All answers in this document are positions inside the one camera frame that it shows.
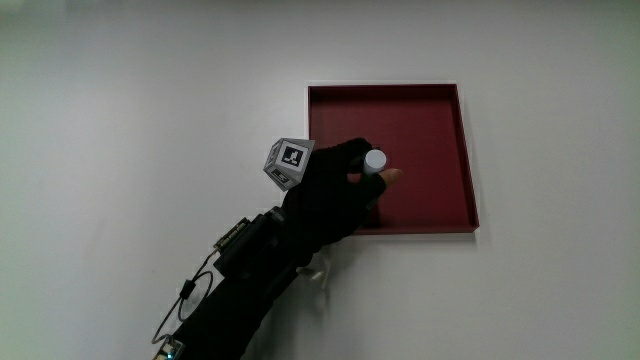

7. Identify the person's left hand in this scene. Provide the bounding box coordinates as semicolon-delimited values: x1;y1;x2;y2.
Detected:
263;137;404;248

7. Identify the white glue stick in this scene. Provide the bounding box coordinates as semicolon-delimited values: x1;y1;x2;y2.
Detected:
362;148;388;177

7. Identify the person's left forearm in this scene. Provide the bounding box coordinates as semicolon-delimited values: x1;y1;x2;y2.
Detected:
152;205;321;360

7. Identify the dark red square tray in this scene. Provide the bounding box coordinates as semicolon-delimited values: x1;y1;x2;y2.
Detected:
307;83;480;235

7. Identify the thin black cable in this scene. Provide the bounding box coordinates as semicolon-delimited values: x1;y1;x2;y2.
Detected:
151;248;221;346

